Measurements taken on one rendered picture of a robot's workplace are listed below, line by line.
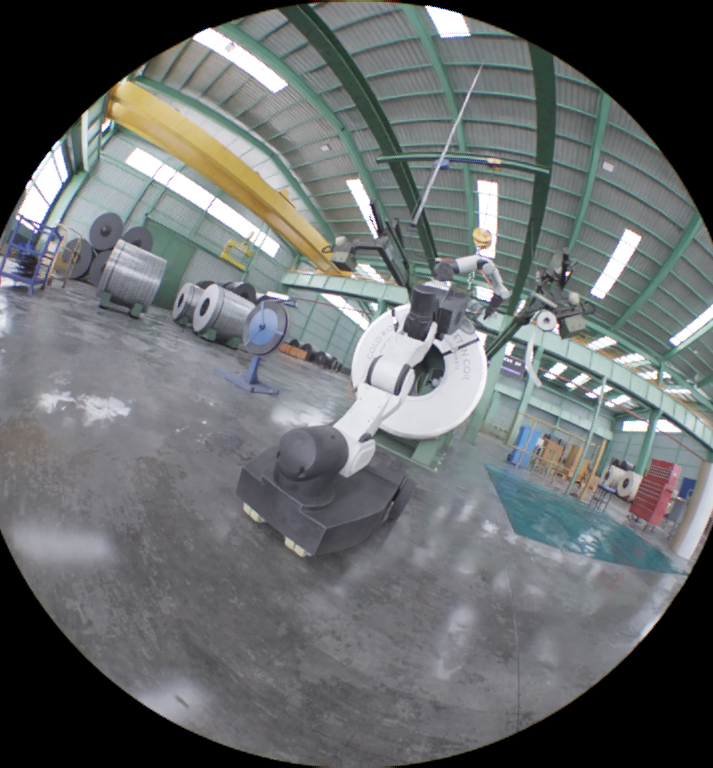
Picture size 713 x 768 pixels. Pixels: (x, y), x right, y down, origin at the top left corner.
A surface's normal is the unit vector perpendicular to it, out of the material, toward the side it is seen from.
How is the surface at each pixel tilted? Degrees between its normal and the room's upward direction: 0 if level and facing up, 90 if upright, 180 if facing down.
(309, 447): 61
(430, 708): 0
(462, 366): 90
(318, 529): 90
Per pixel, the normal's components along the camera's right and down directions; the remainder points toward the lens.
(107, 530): 0.37, -0.93
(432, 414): -0.43, -0.14
